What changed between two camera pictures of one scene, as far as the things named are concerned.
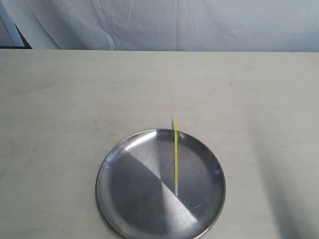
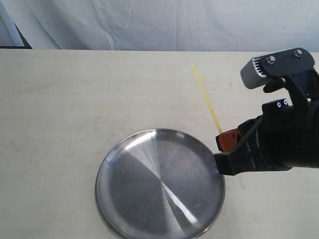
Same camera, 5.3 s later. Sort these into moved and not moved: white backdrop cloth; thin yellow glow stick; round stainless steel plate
Moved: thin yellow glow stick
Not moved: white backdrop cloth; round stainless steel plate
